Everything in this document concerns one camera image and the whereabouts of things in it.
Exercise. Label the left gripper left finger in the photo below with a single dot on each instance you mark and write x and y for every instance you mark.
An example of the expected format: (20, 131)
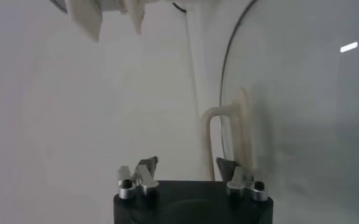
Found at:
(142, 182)

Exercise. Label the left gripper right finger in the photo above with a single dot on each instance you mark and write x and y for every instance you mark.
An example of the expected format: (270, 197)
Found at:
(243, 182)

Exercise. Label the cream electric cooker pot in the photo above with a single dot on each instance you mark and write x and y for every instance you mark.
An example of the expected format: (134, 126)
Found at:
(136, 13)

